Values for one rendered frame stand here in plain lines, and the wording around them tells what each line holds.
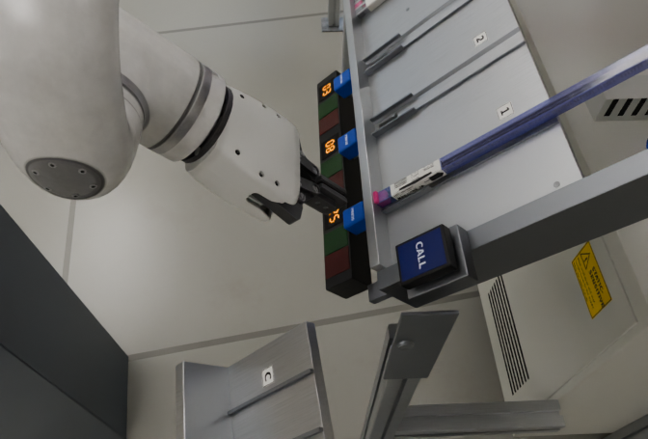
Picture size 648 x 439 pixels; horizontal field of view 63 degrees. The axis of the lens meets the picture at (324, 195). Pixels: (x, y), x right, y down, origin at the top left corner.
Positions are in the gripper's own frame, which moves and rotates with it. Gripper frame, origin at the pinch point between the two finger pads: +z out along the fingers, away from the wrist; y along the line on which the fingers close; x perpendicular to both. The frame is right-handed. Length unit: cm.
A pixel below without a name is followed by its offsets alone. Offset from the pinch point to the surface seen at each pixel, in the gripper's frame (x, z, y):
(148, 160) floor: -86, 20, -70
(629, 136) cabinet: 24.3, 39.3, -17.9
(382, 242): 3.4, 4.6, 5.3
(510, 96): 19.3, 5.8, -4.4
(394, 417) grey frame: -15.7, 30.1, 14.0
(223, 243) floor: -69, 37, -41
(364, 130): 3.4, 3.8, -9.5
